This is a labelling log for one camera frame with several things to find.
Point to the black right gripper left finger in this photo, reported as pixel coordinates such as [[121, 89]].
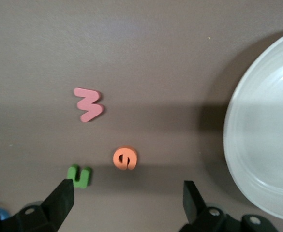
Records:
[[54, 212]]

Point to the beige round plate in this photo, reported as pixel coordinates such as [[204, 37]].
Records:
[[264, 133]]

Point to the pink foam letter w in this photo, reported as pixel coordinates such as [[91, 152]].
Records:
[[88, 106]]

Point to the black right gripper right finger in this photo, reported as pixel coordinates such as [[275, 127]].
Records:
[[199, 217]]

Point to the orange foam letter e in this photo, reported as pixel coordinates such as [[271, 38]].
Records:
[[118, 163]]

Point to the green foam letter n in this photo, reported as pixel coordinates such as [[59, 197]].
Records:
[[82, 182]]

